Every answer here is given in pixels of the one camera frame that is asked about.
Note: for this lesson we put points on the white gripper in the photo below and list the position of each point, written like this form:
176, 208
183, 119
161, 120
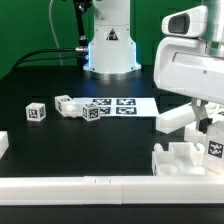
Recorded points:
190, 59

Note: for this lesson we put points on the white chair seat frame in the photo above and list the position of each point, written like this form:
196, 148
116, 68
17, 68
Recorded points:
181, 158

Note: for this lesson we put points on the small white tagged block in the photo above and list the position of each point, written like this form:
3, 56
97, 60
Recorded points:
35, 112

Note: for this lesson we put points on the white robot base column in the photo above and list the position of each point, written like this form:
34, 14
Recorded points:
112, 51

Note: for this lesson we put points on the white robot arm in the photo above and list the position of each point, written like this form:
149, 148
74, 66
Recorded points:
190, 59

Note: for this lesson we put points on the white chair back assembly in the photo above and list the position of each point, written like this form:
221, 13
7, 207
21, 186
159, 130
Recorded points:
183, 117

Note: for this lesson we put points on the white sheet with tags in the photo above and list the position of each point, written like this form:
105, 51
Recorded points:
123, 107

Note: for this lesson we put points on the white tagged cube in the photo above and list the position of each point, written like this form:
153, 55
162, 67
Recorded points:
91, 112

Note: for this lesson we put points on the white part at left edge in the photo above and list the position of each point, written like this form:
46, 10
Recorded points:
4, 144

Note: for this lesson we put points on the white front barrier rail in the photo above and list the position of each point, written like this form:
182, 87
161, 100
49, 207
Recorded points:
112, 190

